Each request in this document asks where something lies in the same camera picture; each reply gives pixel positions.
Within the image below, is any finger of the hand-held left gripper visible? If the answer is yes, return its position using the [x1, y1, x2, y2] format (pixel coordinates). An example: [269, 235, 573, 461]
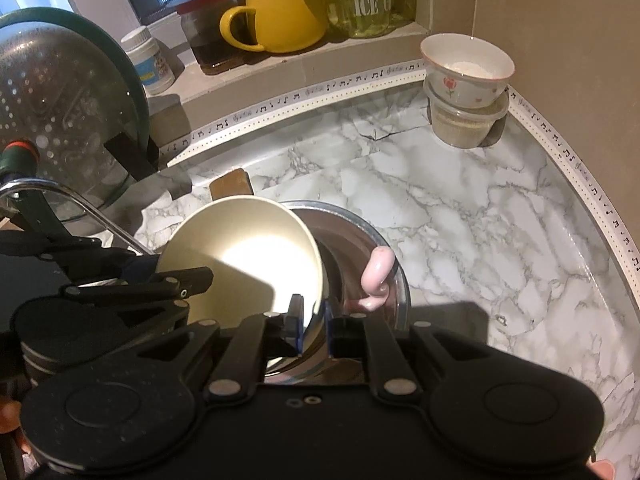
[60, 266, 216, 333]
[0, 232, 162, 283]

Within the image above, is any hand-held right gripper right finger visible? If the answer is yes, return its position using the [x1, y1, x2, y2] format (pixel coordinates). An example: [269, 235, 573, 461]
[324, 297, 493, 406]

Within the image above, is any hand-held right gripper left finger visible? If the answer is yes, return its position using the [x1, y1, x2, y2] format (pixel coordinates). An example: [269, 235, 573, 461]
[132, 292, 306, 405]

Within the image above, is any large stainless steel bowl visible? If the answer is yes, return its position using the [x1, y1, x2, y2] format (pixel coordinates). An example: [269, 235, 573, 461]
[260, 200, 412, 387]

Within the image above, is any cream bowl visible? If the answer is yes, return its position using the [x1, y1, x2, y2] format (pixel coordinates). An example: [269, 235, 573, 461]
[155, 196, 325, 366]

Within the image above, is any chrome faucet spout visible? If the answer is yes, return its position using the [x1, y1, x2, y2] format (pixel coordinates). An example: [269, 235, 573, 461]
[0, 180, 156, 256]

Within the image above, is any black lid stand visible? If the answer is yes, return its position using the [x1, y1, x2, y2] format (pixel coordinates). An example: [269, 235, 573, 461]
[104, 132, 161, 183]

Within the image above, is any brown wooden block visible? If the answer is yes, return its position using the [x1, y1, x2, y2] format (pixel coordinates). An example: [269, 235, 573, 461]
[209, 169, 256, 202]

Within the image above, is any grey stone block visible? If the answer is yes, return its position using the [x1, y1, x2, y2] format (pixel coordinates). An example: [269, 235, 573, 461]
[149, 94, 193, 147]

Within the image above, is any green-rimmed glass lid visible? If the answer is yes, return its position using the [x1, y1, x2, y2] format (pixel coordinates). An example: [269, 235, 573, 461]
[0, 6, 156, 211]

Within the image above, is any small white plastic jar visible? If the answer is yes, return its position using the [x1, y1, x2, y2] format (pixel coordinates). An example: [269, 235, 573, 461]
[121, 26, 177, 96]

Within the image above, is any clear lidded plastic container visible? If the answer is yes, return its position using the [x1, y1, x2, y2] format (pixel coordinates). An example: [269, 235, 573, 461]
[424, 80, 511, 149]

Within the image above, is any dark glass jar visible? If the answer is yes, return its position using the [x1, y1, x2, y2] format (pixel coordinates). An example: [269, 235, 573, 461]
[175, 0, 251, 76]

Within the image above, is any yellow ceramic mug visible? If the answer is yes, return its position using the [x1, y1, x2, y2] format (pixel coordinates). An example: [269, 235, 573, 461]
[220, 0, 328, 55]

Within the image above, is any floral ceramic bowl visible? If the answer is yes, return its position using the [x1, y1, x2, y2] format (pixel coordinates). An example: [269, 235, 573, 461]
[419, 33, 516, 110]

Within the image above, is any white music-note edge tape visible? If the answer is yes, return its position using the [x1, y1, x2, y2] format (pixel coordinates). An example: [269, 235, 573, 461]
[159, 57, 640, 311]

